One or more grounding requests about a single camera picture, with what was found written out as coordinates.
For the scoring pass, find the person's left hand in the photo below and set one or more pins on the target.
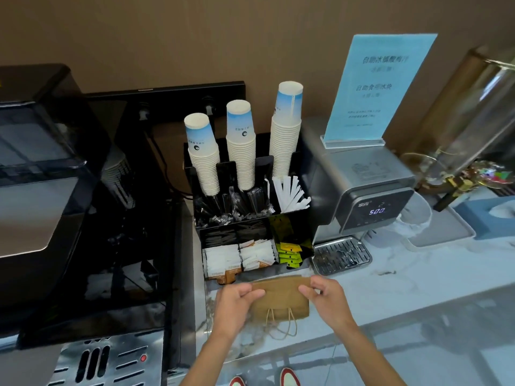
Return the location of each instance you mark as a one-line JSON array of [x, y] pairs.
[[231, 309]]

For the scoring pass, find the person's right hand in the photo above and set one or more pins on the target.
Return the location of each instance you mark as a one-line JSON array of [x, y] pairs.
[[332, 307]]

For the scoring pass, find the brown paper bag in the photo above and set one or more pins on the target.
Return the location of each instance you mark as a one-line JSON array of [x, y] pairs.
[[281, 301]]

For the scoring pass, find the bundle of white straws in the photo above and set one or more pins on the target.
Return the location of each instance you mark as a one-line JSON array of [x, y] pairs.
[[291, 198]]

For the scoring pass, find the stack of white paper cups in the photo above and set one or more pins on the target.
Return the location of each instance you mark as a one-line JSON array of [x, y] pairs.
[[285, 136], [205, 160], [241, 152]]

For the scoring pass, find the white tissue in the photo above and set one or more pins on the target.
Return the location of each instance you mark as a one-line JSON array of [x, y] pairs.
[[503, 211]]

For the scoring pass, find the person's right forearm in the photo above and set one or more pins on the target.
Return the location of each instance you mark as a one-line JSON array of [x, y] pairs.
[[374, 361]]

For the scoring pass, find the blue tissue box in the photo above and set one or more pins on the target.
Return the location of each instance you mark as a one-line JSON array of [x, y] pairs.
[[479, 221]]

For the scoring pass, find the stack of brown packets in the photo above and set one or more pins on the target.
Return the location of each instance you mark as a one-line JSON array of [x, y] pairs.
[[227, 277]]

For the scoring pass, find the stack of white packets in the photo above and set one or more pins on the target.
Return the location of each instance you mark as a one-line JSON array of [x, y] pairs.
[[221, 261], [257, 255]]

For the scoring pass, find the metal drip tray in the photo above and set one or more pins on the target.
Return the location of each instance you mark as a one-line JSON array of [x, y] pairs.
[[340, 256]]

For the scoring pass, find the stack of yellow green packets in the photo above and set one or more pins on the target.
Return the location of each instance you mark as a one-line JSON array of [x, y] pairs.
[[289, 255]]

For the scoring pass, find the red white shoe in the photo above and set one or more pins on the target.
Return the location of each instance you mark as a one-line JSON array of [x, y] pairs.
[[289, 377], [237, 381]]

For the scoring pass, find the row of black stick packets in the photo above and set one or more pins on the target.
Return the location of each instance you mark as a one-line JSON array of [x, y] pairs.
[[229, 235]]

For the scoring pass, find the black acrylic organizer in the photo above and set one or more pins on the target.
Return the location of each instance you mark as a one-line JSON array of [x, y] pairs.
[[297, 225]]

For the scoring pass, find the bundle of wrapped black stirrers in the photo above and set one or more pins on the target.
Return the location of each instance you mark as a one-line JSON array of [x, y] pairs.
[[229, 215]]

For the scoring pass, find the white lined bucket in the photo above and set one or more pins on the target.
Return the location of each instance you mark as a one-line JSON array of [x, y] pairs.
[[416, 217]]

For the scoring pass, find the grey water dispenser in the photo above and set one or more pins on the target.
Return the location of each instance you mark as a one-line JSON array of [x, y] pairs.
[[354, 176]]

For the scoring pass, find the grey flat tray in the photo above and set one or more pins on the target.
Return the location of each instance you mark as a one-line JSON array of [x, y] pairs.
[[446, 231]]

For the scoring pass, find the gold dish of colourful candies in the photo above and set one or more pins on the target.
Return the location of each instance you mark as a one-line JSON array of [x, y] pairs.
[[493, 174]]

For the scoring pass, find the blue sign in acrylic holder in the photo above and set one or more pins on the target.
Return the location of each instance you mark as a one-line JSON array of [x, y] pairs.
[[374, 88]]

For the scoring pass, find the glass beverage dispenser gold tap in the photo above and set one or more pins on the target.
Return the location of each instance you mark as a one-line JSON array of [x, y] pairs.
[[470, 116]]

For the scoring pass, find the black transparent bean hopper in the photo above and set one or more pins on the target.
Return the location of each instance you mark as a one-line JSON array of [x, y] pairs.
[[44, 124]]

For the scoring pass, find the black wall power strip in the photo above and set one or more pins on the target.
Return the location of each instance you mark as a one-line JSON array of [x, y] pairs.
[[173, 96]]

